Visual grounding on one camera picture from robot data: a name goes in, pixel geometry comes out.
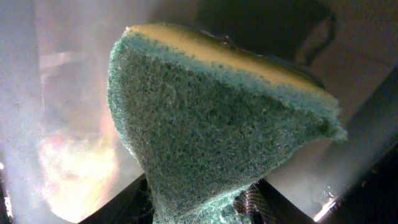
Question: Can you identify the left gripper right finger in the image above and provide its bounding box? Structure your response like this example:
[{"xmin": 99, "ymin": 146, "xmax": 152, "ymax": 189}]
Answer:
[{"xmin": 233, "ymin": 179, "xmax": 316, "ymax": 224}]

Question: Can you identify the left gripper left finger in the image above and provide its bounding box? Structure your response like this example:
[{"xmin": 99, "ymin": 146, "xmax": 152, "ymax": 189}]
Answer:
[{"xmin": 79, "ymin": 174, "xmax": 154, "ymax": 224}]

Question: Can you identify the green yellow sponge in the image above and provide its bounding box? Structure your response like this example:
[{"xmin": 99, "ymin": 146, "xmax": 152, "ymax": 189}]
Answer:
[{"xmin": 107, "ymin": 23, "xmax": 347, "ymax": 223}]

